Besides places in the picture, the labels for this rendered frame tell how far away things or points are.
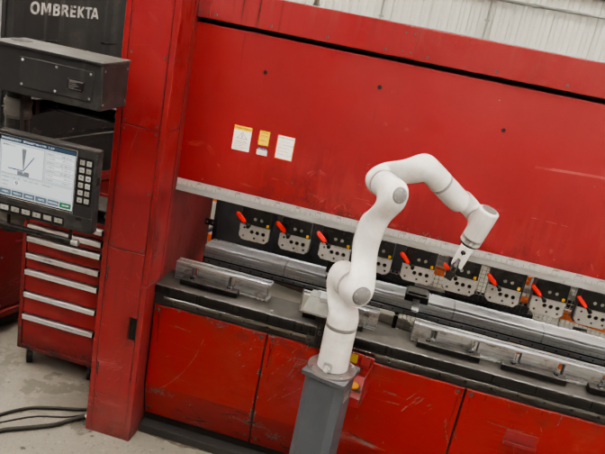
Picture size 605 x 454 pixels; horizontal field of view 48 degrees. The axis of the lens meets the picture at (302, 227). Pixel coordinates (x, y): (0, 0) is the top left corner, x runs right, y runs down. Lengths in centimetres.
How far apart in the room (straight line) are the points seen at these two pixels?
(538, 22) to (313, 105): 441
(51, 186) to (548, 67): 211
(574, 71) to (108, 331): 245
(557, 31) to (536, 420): 460
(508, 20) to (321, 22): 438
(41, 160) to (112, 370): 120
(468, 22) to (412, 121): 437
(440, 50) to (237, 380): 185
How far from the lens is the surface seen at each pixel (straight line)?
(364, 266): 246
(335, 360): 263
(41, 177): 303
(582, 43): 724
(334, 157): 314
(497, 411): 341
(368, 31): 305
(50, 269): 406
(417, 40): 303
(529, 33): 728
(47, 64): 295
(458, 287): 325
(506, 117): 308
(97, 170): 290
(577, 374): 349
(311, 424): 276
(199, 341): 350
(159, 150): 315
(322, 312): 315
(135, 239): 332
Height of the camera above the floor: 232
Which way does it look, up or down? 18 degrees down
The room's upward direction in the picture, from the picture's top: 11 degrees clockwise
